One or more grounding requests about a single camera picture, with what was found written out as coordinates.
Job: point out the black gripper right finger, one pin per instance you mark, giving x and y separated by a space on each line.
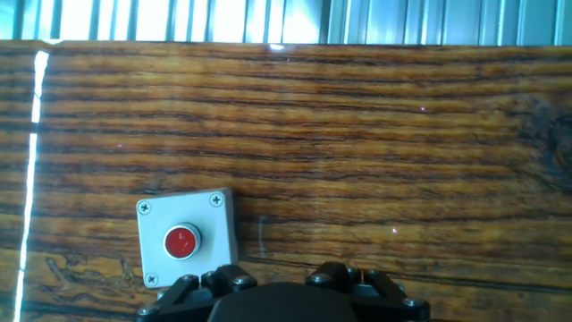
384 299

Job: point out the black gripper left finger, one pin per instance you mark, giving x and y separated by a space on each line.
187 299

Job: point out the grey box red push button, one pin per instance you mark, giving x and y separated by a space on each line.
210 214

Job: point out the glossy wood grain board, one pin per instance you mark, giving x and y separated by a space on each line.
313 134

